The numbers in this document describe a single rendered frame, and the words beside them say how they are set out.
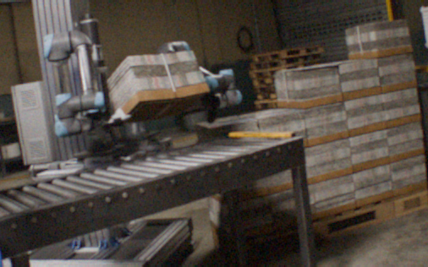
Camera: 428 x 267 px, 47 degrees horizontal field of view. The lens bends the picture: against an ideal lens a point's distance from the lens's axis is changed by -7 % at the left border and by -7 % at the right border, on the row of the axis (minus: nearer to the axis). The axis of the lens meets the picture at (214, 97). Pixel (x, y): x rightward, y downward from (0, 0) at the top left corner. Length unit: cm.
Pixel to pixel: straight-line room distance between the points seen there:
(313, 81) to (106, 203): 176
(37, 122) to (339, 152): 181
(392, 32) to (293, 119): 91
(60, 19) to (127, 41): 722
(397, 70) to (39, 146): 228
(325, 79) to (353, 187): 71
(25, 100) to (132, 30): 730
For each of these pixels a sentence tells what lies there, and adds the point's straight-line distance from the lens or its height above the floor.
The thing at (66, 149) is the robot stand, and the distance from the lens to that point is 303.
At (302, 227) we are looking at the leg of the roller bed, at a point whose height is 40.
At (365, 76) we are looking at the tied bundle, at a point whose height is 96.
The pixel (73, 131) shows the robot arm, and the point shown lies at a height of 97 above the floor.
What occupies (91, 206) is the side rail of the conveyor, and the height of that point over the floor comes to 77.
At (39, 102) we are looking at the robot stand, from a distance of 302.
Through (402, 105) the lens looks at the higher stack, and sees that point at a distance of 348.
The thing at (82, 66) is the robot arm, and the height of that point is 125.
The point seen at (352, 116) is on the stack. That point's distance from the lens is 327.
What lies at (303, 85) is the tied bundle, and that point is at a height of 97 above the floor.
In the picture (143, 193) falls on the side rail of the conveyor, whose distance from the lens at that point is 179.
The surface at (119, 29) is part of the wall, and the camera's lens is 1012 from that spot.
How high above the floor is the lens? 114
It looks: 3 degrees down
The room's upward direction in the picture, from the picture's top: 9 degrees counter-clockwise
